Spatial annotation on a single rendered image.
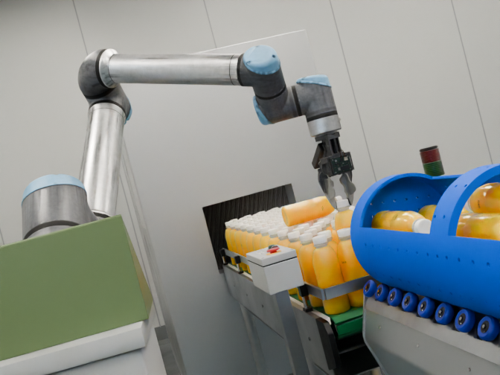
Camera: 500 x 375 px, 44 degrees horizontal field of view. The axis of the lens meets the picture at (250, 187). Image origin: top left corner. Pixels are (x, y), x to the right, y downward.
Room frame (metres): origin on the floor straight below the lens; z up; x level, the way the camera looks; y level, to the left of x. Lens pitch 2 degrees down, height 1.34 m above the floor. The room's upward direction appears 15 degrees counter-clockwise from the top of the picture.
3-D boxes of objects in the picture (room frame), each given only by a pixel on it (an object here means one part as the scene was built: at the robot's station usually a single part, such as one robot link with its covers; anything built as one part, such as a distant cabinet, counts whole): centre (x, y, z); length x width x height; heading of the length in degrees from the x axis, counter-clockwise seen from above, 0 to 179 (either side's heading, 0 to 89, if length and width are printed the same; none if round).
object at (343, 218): (1.79, -0.24, 1.07); 0.07 x 0.07 x 0.19
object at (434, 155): (2.07, -0.61, 1.23); 0.06 x 0.06 x 0.04
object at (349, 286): (1.69, -0.32, 0.96); 0.40 x 0.01 x 0.03; 102
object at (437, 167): (2.07, -0.61, 1.18); 0.06 x 0.06 x 0.05
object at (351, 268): (1.72, -0.22, 1.00); 0.07 x 0.07 x 0.19
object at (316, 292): (2.44, 0.05, 0.96); 1.60 x 0.01 x 0.03; 12
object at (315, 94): (1.77, -0.25, 1.49); 0.10 x 0.09 x 0.12; 84
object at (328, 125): (1.77, -0.25, 1.40); 0.10 x 0.09 x 0.05; 102
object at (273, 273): (1.76, -0.01, 1.05); 0.20 x 0.10 x 0.10; 12
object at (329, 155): (1.76, -0.25, 1.32); 0.09 x 0.08 x 0.12; 12
